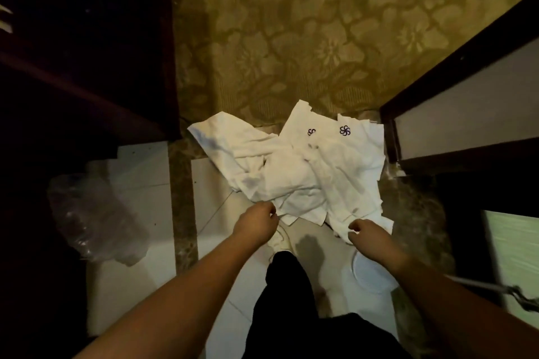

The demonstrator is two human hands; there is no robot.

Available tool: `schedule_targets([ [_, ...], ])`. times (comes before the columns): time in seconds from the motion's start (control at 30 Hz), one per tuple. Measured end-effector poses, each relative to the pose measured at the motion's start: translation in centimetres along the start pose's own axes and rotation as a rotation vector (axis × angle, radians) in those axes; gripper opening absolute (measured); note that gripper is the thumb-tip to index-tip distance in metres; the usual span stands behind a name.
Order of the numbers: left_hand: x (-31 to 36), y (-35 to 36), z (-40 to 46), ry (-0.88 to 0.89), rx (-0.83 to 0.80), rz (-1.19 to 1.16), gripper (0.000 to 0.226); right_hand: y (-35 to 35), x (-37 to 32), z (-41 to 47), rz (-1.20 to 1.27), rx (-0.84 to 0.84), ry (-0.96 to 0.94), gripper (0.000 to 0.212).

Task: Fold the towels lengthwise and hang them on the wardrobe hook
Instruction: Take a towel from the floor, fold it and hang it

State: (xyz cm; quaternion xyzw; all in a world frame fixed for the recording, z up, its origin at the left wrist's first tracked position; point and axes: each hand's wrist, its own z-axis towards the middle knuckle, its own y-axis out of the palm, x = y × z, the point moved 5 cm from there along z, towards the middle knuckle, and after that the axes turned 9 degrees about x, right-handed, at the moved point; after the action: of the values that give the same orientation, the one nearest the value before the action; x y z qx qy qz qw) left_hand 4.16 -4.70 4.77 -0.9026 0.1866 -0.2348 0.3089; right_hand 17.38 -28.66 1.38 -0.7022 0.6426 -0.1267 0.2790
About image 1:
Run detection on person's left hand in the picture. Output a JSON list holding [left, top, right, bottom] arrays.
[[231, 201, 280, 248]]

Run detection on person's right hand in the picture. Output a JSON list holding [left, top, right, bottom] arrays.
[[348, 219, 407, 266]]

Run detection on plain white towel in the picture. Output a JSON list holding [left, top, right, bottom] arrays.
[[187, 111, 329, 227]]

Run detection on white towel with flower emblem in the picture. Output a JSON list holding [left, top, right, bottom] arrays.
[[279, 100, 395, 245]]

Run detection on person's left forearm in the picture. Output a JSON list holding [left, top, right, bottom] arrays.
[[72, 233, 258, 359]]

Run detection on person's right forearm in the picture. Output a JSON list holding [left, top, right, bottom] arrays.
[[392, 254, 539, 359]]

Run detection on white shoe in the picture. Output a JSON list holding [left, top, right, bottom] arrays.
[[267, 224, 296, 262]]

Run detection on white round lid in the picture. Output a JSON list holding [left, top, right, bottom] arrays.
[[352, 247, 400, 294]]

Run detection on black trousers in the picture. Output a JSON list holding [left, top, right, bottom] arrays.
[[242, 251, 414, 359]]

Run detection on white door panel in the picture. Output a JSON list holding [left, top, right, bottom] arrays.
[[393, 37, 539, 160]]

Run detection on frosted glass panel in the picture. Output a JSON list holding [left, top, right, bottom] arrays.
[[482, 210, 539, 330]]

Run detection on clear plastic bag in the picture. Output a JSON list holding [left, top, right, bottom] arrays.
[[47, 173, 151, 267]]

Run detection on dark wooden cabinet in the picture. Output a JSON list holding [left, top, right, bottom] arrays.
[[0, 0, 182, 359]]

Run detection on metal chain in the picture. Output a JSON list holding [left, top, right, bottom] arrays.
[[446, 274, 539, 314]]

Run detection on dark wooden door frame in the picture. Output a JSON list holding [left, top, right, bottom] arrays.
[[379, 0, 539, 220]]

